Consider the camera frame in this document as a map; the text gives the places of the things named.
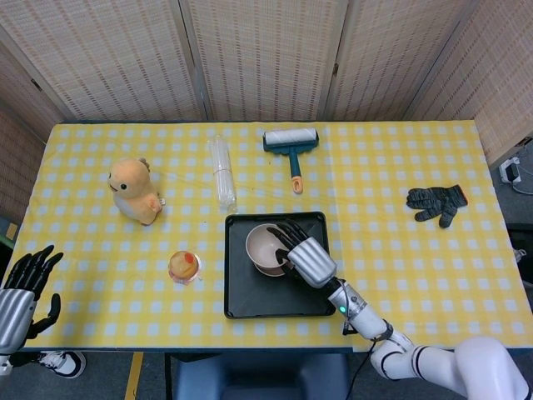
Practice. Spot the white power adapter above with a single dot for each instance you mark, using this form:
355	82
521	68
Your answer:
511	170

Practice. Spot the black square plastic tray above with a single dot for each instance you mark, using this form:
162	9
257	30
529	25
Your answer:
250	296

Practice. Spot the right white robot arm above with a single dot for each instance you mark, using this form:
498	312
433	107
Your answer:
437	358

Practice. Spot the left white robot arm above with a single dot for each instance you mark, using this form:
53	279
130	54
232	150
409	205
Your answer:
3	366

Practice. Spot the dark grey knitted glove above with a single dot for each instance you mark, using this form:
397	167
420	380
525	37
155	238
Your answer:
437	202

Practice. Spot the pale pink plastic bowl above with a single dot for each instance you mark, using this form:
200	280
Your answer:
259	246
268	272

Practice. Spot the orange jelly cup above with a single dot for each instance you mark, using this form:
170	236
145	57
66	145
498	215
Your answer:
184	266

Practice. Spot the teal lint roller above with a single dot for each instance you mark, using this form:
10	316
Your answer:
291	139

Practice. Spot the orange plush bird toy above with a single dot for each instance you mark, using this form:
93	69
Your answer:
135	191

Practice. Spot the yellow white checkered tablecloth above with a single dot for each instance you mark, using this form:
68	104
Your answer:
395	271

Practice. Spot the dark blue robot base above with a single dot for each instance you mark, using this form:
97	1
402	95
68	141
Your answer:
258	377

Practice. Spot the black white sneaker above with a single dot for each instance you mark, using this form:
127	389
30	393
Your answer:
62	362

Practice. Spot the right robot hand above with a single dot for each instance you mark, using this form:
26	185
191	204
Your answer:
310	260

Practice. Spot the bundle of clear straws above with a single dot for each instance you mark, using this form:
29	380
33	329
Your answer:
224	179

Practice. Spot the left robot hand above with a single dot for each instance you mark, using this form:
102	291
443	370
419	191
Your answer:
16	308

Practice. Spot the woven folding screen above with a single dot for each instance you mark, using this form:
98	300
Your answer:
266	58

